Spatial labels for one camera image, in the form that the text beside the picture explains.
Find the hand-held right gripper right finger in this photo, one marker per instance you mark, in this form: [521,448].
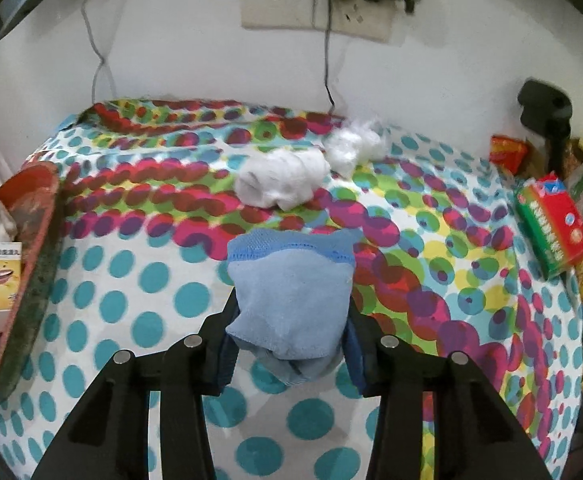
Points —
[359,370]

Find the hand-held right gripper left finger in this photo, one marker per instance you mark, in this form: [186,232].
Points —
[221,365]

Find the light blue banded sock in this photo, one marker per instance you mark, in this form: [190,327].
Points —
[291,300]

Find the red oval tray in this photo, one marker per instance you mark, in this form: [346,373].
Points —
[36,260]

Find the yellow smiling face box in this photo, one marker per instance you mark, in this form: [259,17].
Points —
[1,285]

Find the polka dot cloth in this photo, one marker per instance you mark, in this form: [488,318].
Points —
[146,280]

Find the white fluffy cloth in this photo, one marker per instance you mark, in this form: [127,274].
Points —
[281,177]

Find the crumpled clear plastic bag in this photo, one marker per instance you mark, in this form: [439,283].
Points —
[356,142]

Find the red and green box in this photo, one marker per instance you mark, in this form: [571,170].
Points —
[554,225]

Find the red snack packet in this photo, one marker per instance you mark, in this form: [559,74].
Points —
[509,152]

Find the black clamp stand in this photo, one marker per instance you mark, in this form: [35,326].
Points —
[546,110]

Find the white wall outlet plate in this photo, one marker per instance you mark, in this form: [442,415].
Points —
[291,7]

